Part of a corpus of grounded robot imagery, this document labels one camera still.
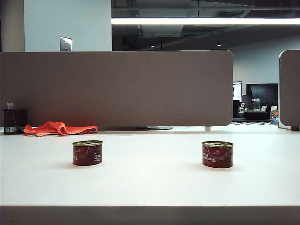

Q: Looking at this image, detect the large black screen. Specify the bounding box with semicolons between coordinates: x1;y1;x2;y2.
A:
246;83;279;105

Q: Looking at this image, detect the narrow grey desk divider panel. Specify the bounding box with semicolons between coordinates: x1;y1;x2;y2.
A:
278;49;300;130

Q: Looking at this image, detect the wide grey desk divider panel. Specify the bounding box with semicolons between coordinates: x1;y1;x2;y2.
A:
0;49;234;128

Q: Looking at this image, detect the black sofa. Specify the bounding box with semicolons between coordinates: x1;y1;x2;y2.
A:
243;110;268;120

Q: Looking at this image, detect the red tomato paste can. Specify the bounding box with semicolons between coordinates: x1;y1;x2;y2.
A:
202;141;234;169
72;140;103;166

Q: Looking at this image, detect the metal wall switch plate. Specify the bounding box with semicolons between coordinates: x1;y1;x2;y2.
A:
60;36;73;52

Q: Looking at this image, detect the black mesh pen holder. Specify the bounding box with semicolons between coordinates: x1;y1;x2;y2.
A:
2;109;29;135

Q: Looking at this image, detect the long ceiling light strip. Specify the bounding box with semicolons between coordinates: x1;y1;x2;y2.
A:
111;17;300;25

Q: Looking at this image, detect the orange cloth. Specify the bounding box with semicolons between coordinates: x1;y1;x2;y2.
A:
23;121;98;136

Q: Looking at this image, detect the white computer monitor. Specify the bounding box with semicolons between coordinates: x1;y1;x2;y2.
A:
232;81;242;102

